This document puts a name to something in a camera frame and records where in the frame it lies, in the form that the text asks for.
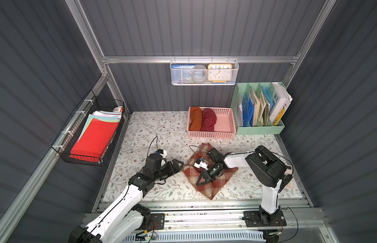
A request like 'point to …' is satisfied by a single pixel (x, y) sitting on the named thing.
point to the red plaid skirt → (214, 187)
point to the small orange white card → (291, 184)
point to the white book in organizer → (283, 99)
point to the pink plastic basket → (225, 126)
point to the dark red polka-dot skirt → (209, 119)
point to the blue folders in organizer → (248, 112)
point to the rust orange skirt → (196, 119)
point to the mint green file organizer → (259, 108)
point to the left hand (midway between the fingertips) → (178, 166)
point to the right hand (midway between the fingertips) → (201, 183)
